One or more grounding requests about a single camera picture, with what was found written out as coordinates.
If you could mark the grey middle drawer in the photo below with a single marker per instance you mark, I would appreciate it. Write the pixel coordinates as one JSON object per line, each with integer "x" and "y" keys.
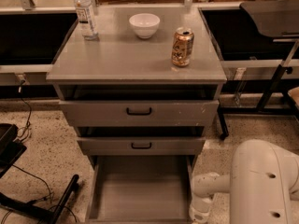
{"x": 137, "y": 146}

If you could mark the grey drawer cabinet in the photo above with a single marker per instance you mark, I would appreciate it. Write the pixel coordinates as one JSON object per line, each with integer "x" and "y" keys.
{"x": 120, "y": 66}

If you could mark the clear plastic water bottle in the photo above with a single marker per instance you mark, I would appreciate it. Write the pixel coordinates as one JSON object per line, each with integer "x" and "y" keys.
{"x": 86, "y": 19}

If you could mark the black stand right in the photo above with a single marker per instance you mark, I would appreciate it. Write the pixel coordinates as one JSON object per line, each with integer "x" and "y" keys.
{"x": 275, "y": 19}

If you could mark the black stand left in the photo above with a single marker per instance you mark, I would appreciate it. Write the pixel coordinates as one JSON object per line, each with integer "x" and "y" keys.
{"x": 18, "y": 196}

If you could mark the grey drawer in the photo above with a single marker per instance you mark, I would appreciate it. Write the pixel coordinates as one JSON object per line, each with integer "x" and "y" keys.
{"x": 137, "y": 146}
{"x": 140, "y": 190}
{"x": 138, "y": 113}

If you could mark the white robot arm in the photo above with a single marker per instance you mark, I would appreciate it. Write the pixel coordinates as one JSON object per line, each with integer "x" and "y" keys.
{"x": 262, "y": 183}

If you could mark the grey top drawer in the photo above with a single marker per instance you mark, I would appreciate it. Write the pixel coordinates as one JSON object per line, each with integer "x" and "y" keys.
{"x": 138, "y": 113}

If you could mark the golden drink can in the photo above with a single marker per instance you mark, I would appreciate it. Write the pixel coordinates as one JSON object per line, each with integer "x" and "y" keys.
{"x": 182, "y": 46}

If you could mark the grey bottom drawer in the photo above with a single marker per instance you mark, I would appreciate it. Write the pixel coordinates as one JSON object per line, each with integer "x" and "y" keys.
{"x": 140, "y": 190}

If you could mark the black stand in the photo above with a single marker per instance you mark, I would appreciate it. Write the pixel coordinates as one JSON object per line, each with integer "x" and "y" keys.
{"x": 275, "y": 19}
{"x": 18, "y": 196}

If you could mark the white ceramic bowl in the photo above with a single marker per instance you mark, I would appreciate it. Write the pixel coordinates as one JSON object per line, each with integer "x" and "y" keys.
{"x": 144, "y": 25}

